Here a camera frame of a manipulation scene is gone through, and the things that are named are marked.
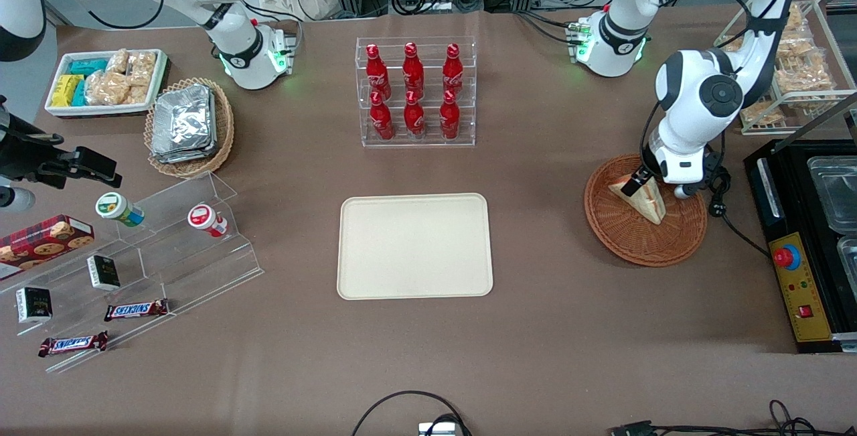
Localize beige plastic tray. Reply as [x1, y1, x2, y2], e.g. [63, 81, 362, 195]
[336, 193, 494, 301]

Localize red lid yogurt cup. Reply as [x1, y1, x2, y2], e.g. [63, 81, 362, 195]
[187, 203, 228, 238]

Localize white rectangular snack tray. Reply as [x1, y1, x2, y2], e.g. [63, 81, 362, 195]
[44, 49, 168, 119]

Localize yellow snack pack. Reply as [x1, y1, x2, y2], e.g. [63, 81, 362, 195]
[51, 74, 84, 107]

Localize grey metal bar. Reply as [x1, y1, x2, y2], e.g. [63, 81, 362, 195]
[787, 91, 857, 137]

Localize round brown wicker basket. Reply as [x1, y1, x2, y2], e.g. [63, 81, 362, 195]
[584, 153, 708, 268]

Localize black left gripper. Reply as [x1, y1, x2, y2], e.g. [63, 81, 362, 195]
[621, 147, 674, 198]

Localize red cola bottle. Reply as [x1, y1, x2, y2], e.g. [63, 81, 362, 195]
[402, 42, 425, 96]
[439, 90, 461, 141]
[370, 91, 395, 141]
[443, 43, 465, 95]
[366, 43, 392, 98]
[404, 90, 426, 140]

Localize green lid yogurt cup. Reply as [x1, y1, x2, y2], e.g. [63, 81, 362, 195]
[95, 192, 145, 228]

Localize clear acrylic bottle rack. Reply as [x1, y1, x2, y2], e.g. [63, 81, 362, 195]
[355, 36, 477, 149]

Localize steel food container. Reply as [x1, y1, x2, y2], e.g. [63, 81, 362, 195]
[837, 235, 857, 289]
[807, 155, 857, 234]

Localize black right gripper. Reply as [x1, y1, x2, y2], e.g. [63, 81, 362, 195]
[0, 94, 123, 189]

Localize black power cable with plug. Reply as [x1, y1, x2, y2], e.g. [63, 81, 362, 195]
[700, 148, 771, 257]

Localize small black box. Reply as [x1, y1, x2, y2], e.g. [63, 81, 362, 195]
[15, 287, 54, 324]
[86, 255, 122, 291]

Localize snickers chocolate bar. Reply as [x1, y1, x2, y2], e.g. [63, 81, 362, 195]
[38, 331, 109, 358]
[104, 299, 170, 322]

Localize silver foil packet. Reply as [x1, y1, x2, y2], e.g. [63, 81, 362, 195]
[152, 84, 214, 155]
[151, 88, 219, 164]

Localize red plaid cookie box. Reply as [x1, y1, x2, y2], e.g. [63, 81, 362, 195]
[0, 214, 95, 281]

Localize clear acrylic step display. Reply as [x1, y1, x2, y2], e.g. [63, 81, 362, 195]
[0, 171, 264, 374]

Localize black machine with yellow panel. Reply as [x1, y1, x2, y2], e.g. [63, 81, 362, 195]
[743, 138, 857, 354]

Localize black left wrist camera cable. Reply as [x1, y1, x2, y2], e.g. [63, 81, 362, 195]
[639, 0, 801, 175]

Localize triangle sandwich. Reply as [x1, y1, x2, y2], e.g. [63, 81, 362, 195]
[608, 173, 668, 226]

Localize black looped cable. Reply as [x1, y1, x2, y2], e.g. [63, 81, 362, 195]
[352, 390, 473, 436]

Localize oval tan wicker basket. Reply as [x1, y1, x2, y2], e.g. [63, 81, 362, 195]
[144, 77, 235, 179]

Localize black connector with cables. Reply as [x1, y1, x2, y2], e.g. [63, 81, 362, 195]
[608, 399, 857, 436]

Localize white wire rack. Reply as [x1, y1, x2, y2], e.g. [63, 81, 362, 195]
[713, 0, 857, 137]

